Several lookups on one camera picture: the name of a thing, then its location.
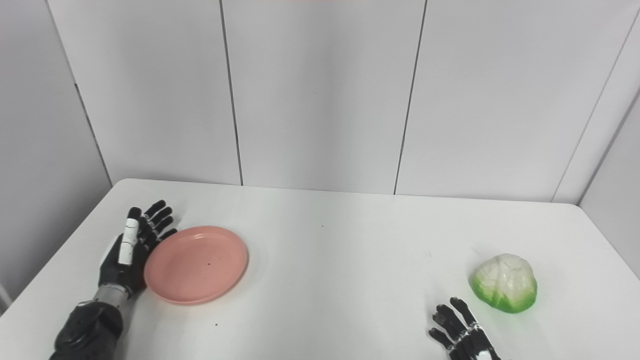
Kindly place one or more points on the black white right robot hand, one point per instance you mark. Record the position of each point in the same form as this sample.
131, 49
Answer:
467, 342

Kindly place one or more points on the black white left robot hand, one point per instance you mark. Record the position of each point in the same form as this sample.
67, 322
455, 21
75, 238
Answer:
122, 267

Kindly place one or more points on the green white toy cabbage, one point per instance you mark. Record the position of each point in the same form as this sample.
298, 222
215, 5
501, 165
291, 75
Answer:
504, 282

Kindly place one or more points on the pink round plate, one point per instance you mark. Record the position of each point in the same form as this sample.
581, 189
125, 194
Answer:
196, 265

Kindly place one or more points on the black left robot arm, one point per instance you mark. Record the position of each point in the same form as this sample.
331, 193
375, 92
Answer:
90, 327

